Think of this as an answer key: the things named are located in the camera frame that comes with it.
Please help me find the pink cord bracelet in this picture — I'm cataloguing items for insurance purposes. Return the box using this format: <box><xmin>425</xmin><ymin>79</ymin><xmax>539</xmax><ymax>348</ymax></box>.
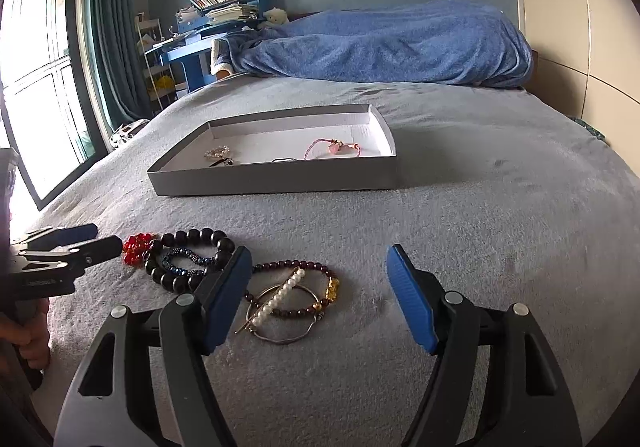
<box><xmin>302</xmin><ymin>137</ymin><xmax>364</xmax><ymax>162</ymax></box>

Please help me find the teal curtain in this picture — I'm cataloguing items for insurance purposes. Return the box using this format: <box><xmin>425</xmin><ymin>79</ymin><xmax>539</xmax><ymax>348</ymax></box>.
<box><xmin>85</xmin><ymin>0</ymin><xmax>152</xmax><ymax>129</ymax></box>

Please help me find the white pearl hair clip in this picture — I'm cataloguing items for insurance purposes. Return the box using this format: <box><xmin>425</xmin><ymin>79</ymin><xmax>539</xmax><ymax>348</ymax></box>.
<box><xmin>235</xmin><ymin>267</ymin><xmax>306</xmax><ymax>334</ymax></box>

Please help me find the white shelf rack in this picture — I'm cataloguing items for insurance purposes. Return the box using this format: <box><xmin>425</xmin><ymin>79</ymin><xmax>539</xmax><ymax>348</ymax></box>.
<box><xmin>134</xmin><ymin>12</ymin><xmax>186</xmax><ymax>114</ymax></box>

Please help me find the dark blue crystal bracelet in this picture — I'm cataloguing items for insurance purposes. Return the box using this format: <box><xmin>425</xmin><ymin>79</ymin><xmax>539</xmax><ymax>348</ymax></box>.
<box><xmin>157</xmin><ymin>245</ymin><xmax>217</xmax><ymax>279</ymax></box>

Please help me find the blue fleece blanket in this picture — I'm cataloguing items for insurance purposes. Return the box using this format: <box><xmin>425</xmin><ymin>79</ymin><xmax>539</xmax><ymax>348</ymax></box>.
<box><xmin>221</xmin><ymin>0</ymin><xmax>534</xmax><ymax>88</ymax></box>

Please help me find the window frame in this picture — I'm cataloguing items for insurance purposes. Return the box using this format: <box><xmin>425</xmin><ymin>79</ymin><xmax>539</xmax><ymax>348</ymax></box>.
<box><xmin>1</xmin><ymin>0</ymin><xmax>107</xmax><ymax>210</ymax></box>

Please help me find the blue desk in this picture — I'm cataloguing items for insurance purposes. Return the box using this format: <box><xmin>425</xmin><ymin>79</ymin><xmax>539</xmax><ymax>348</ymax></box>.
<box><xmin>160</xmin><ymin>18</ymin><xmax>262</xmax><ymax>92</ymax></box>

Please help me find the white plush toy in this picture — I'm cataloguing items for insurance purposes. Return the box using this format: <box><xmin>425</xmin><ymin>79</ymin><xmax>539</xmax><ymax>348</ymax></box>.
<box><xmin>258</xmin><ymin>8</ymin><xmax>290</xmax><ymax>29</ymax></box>

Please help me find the large black bead bracelet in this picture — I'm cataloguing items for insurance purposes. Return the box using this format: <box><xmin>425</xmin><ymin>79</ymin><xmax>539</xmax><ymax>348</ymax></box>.
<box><xmin>142</xmin><ymin>226</ymin><xmax>237</xmax><ymax>295</ymax></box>

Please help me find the small silver bangle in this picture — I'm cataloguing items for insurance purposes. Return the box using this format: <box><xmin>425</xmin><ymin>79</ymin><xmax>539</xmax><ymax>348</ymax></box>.
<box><xmin>244</xmin><ymin>285</ymin><xmax>326</xmax><ymax>346</ymax></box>

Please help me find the grey shallow cardboard box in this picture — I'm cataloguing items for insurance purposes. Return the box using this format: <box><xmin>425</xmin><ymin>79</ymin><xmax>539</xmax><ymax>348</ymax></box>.
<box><xmin>148</xmin><ymin>104</ymin><xmax>401</xmax><ymax>196</ymax></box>

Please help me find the large silver bangle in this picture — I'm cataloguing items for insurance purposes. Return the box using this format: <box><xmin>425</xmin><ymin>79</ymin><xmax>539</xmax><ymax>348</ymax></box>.
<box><xmin>271</xmin><ymin>156</ymin><xmax>299</xmax><ymax>163</ymax></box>

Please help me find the small pearl gold bracelet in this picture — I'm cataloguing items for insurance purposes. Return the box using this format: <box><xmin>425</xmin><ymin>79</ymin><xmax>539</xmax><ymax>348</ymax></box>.
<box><xmin>203</xmin><ymin>143</ymin><xmax>234</xmax><ymax>162</ymax></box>

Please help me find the white pillow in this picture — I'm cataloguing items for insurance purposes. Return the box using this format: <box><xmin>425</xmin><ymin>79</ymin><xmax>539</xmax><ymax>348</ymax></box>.
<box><xmin>210</xmin><ymin>38</ymin><xmax>235</xmax><ymax>81</ymax></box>

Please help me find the person's left hand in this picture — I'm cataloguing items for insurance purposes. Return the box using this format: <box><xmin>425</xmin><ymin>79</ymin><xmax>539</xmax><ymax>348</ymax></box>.
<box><xmin>1</xmin><ymin>299</ymin><xmax>50</xmax><ymax>370</ymax></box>

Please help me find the beige wardrobe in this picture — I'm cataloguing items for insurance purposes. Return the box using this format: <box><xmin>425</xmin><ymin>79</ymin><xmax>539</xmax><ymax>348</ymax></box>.
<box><xmin>518</xmin><ymin>0</ymin><xmax>639</xmax><ymax>170</ymax></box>

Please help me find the dark red garnet bracelet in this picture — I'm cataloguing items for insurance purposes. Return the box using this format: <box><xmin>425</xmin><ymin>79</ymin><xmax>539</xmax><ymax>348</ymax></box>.
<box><xmin>242</xmin><ymin>258</ymin><xmax>343</xmax><ymax>321</ymax></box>

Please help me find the grey bed cover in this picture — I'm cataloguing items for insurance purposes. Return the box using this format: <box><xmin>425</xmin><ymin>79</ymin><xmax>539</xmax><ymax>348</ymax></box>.
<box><xmin>39</xmin><ymin>77</ymin><xmax>639</xmax><ymax>446</ymax></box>

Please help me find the red bead cluster charm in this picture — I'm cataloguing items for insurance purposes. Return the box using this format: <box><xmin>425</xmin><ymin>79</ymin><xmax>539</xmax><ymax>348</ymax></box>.
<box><xmin>122</xmin><ymin>233</ymin><xmax>157</xmax><ymax>268</ymax></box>

